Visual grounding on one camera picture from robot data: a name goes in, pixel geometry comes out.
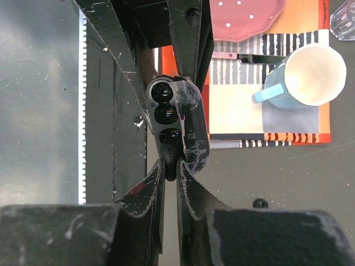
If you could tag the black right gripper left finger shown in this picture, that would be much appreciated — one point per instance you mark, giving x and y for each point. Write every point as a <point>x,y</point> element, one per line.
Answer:
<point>125,232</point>

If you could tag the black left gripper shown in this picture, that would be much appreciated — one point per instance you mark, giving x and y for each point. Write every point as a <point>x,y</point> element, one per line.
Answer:
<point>129,27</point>

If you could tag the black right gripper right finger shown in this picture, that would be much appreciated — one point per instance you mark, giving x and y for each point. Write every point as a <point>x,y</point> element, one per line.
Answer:
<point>212,233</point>

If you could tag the black taped earbud charging case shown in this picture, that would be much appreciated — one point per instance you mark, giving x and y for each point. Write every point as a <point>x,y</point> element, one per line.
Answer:
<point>178,119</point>

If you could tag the pink dotted plate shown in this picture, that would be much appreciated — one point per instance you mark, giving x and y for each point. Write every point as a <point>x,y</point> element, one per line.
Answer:
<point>237,20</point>

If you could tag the orange patchwork placemat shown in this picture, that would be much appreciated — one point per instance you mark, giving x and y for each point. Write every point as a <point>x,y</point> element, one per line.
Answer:
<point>233,120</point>

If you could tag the blue mug white inside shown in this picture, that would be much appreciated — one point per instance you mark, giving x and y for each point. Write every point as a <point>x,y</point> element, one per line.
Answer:
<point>310,76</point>

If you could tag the clear plastic cup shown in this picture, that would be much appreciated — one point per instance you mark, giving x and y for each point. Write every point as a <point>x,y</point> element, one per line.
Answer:
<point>341,22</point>

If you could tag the white slotted cable duct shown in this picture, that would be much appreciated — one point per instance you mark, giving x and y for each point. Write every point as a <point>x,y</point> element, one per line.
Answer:
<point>82,85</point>

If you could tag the pink handled knife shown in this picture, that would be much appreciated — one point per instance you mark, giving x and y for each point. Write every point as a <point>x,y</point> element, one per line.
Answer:
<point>249,58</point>

